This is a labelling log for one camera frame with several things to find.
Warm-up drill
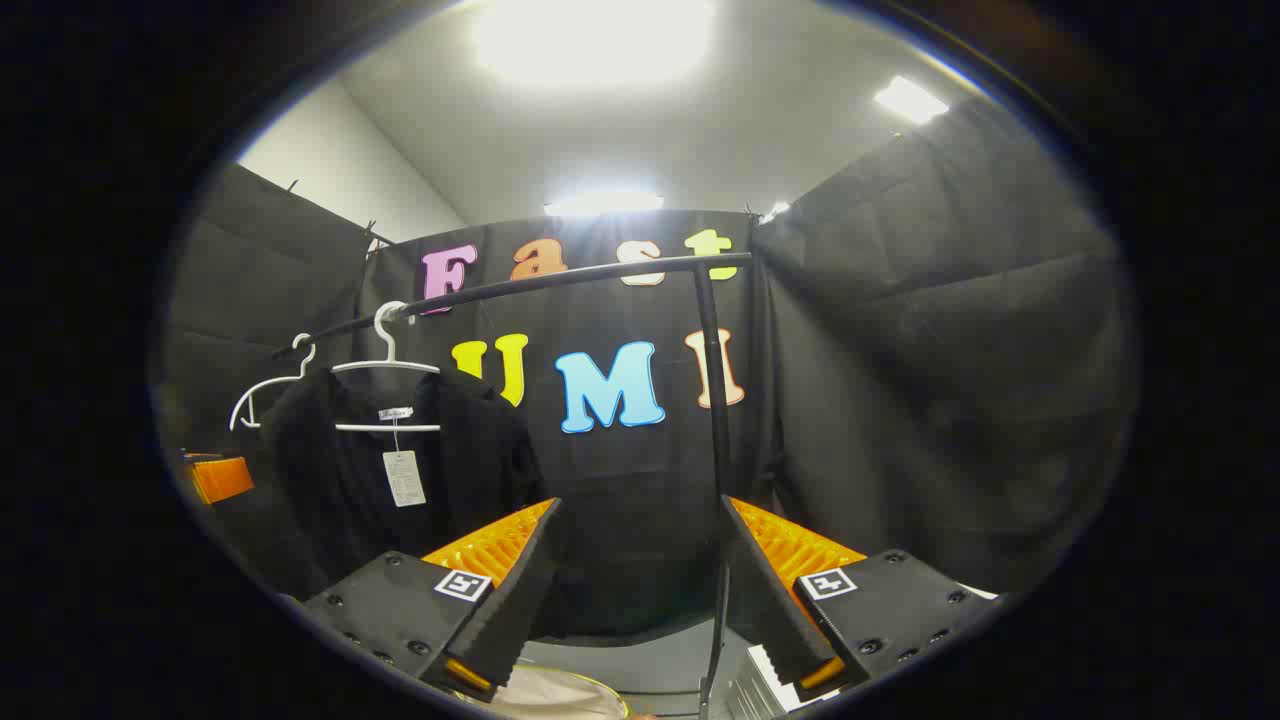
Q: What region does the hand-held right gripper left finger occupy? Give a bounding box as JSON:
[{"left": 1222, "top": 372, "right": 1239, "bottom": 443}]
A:
[{"left": 298, "top": 496, "right": 564, "bottom": 703}]

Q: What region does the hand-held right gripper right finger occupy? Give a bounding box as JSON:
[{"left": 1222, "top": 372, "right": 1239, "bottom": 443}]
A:
[{"left": 720, "top": 494, "right": 1003, "bottom": 703}]

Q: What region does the black knit garment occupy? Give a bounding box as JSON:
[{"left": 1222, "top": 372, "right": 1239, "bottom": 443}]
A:
[{"left": 212, "top": 368, "right": 549, "bottom": 606}]

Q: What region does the white plastic hanger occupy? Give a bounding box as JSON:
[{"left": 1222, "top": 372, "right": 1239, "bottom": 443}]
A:
[
  {"left": 228, "top": 333, "right": 319, "bottom": 433},
  {"left": 332, "top": 300, "right": 443, "bottom": 434}
]

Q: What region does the black metal clothes rack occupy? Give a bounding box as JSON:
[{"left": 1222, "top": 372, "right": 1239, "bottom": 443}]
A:
[{"left": 272, "top": 252, "right": 756, "bottom": 720}]

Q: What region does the black backdrop cloth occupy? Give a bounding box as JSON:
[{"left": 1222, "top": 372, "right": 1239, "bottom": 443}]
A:
[{"left": 160, "top": 95, "right": 1141, "bottom": 641}]

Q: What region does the large ceiling light panel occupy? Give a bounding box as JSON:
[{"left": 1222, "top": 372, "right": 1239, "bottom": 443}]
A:
[{"left": 468, "top": 0, "right": 719, "bottom": 93}]

